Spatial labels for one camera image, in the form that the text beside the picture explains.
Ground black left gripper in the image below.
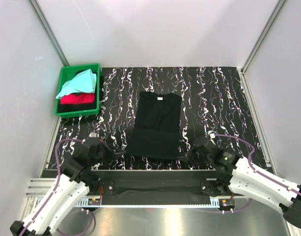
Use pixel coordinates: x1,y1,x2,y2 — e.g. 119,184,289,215
89,140,125,166

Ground black t shirt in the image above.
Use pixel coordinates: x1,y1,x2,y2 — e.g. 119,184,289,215
126,91,182,160

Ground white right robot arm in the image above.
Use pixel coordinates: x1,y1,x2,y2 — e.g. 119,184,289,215
178,134,301,229

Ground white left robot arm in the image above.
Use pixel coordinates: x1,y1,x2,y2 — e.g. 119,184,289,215
10,138,124,236

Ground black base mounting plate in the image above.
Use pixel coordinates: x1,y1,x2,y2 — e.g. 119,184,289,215
86,169,246,206

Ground black folded shirt in bin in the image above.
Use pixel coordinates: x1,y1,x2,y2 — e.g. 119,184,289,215
57,102,97,113

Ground red t shirt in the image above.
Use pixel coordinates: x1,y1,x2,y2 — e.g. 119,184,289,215
60,93,95,105

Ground light blue t shirt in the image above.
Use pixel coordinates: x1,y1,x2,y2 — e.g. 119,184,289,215
55,69,97,99

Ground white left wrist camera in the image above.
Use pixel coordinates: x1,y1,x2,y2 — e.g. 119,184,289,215
89,132,97,138

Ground white slotted cable duct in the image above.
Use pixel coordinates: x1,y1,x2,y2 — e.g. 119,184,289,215
75,197,220,209

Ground aluminium frame rail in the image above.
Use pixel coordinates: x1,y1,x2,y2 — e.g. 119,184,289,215
26,178,55,197

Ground left aluminium corner post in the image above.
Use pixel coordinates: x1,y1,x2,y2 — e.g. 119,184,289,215
28,0,70,66

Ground aluminium corner post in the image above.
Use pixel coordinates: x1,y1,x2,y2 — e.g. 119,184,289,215
28,0,70,66
241,0,288,74

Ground right aluminium corner post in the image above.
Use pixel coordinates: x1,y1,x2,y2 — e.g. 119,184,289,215
241,0,288,74

